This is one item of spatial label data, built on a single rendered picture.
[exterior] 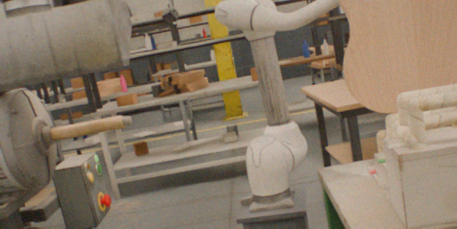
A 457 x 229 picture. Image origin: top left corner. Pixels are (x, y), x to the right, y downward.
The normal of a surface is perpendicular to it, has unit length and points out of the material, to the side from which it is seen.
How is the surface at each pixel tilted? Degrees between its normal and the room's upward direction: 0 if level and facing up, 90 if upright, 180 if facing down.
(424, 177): 90
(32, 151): 93
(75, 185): 90
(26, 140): 89
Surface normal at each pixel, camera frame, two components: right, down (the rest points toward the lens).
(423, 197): -0.07, 0.22
